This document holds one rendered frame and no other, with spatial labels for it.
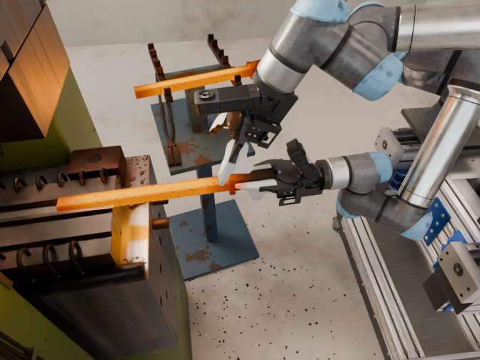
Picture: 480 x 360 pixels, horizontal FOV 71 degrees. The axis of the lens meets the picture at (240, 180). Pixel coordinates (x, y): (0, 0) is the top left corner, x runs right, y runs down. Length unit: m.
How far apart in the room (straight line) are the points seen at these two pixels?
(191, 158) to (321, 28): 0.73
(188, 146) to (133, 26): 2.61
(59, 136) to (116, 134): 1.63
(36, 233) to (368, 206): 0.74
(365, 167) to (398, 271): 0.92
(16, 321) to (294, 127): 2.15
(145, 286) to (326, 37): 0.57
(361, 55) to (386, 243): 1.27
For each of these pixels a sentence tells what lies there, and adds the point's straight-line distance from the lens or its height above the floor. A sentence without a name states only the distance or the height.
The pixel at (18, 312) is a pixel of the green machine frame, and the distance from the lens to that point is 0.71.
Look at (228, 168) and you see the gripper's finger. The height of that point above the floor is 1.12.
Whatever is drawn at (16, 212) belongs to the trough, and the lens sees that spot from 0.85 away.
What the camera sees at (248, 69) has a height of 1.04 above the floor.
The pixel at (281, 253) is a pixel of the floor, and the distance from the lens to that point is 1.81.
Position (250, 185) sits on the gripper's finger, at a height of 1.01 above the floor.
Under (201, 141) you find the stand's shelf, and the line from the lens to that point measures 1.21.
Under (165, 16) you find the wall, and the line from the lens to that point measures 3.62.
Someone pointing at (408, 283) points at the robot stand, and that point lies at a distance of 1.65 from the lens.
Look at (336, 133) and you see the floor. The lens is 2.53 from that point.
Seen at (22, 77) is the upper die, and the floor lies 1.34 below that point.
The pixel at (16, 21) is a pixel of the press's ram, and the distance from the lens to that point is 0.51.
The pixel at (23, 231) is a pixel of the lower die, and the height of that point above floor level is 0.99.
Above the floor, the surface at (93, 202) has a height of 1.01.
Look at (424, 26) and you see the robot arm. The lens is 0.67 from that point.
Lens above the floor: 1.55
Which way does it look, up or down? 48 degrees down
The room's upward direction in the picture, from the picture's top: straight up
